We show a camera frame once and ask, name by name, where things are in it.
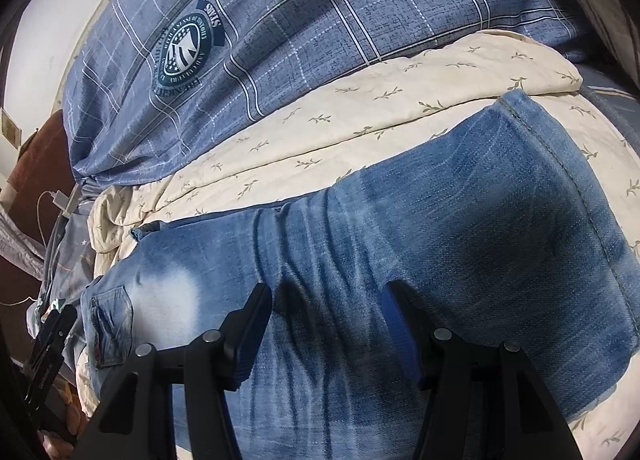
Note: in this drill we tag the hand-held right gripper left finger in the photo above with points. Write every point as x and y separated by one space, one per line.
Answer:
250 340

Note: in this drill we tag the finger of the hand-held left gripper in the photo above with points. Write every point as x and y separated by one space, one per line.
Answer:
57 330

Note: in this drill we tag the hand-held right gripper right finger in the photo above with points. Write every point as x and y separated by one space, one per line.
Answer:
400 335

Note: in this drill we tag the blue denim pants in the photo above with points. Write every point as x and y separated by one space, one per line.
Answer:
475 215

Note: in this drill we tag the person's left hand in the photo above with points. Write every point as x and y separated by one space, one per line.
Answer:
75 415

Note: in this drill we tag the pink cloth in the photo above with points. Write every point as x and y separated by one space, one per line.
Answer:
15 240

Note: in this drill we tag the brown headboard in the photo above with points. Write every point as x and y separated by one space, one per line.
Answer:
40 160

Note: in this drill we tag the cream leaf-print quilt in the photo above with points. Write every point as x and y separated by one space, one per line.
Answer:
350 110

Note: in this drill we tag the grey-blue bed sheet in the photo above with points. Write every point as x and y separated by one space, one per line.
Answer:
615 110

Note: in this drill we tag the small wall picture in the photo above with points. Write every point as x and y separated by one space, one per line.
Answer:
7 128

